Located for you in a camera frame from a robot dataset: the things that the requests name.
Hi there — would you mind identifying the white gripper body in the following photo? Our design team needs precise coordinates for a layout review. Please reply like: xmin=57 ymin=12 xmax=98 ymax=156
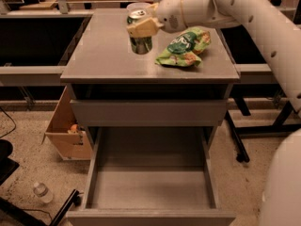
xmin=155 ymin=0 xmax=216 ymax=33

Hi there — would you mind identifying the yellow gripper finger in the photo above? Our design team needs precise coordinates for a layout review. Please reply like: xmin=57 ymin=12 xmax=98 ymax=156
xmin=147 ymin=3 xmax=159 ymax=17
xmin=127 ymin=17 xmax=164 ymax=38

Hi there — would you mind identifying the green soda can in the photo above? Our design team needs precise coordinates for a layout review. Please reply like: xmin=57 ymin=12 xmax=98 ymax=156
xmin=127 ymin=8 xmax=152 ymax=55

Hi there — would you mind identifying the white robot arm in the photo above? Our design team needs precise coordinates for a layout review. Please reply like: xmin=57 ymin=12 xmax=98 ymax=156
xmin=127 ymin=0 xmax=301 ymax=226

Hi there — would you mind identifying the closed top drawer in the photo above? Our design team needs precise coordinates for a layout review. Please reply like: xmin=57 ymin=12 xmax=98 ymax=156
xmin=71 ymin=100 xmax=227 ymax=127

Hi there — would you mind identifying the grey drawer cabinet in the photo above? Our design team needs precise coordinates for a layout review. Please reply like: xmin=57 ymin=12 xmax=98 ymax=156
xmin=60 ymin=8 xmax=241 ymax=226

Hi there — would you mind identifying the open middle drawer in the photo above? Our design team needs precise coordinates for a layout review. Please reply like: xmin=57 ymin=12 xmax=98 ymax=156
xmin=67 ymin=127 xmax=235 ymax=226

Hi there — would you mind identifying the white bowl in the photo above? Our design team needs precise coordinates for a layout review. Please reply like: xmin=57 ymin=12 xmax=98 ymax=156
xmin=126 ymin=2 xmax=150 ymax=12

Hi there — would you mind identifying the green chip bag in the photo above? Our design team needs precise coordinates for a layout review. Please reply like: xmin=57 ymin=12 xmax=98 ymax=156
xmin=155 ymin=27 xmax=211 ymax=68

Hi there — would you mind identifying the cardboard box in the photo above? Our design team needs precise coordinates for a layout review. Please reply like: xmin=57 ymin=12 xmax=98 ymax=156
xmin=45 ymin=88 xmax=92 ymax=160

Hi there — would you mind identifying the black table leg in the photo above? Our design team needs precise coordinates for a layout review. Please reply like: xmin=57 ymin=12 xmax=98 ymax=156
xmin=225 ymin=95 xmax=250 ymax=163

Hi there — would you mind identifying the clear plastic water bottle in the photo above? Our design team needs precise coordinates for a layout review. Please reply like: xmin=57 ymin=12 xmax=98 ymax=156
xmin=33 ymin=182 xmax=54 ymax=203

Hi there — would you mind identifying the black chair base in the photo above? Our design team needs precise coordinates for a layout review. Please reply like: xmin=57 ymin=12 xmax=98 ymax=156
xmin=0 ymin=139 xmax=80 ymax=226

